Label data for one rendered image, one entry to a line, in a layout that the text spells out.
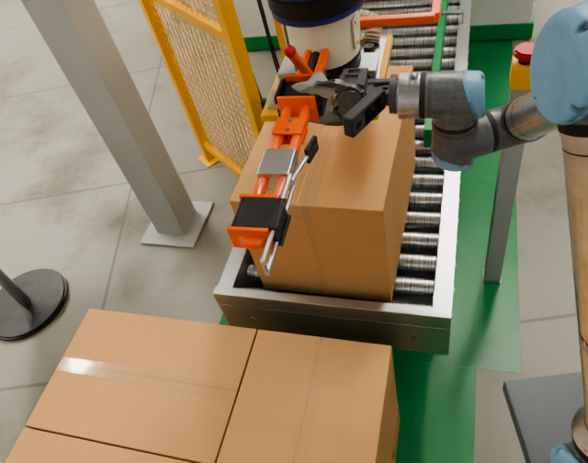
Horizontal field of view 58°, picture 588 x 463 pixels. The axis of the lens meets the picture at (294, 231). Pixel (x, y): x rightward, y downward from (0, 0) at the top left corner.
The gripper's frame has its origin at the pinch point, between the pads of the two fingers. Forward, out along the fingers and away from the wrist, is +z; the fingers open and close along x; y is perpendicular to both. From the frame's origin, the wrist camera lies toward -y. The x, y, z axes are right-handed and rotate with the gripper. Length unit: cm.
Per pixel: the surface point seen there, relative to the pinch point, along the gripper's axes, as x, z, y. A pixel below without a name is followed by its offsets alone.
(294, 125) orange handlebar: 1.5, -1.1, -8.7
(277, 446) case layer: -68, 8, -49
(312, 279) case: -60, 6, -3
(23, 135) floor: -122, 246, 138
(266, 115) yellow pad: -11.1, 12.8, 10.9
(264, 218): 2.4, -1.7, -33.9
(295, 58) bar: 9.9, -0.6, 1.6
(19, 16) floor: -122, 362, 309
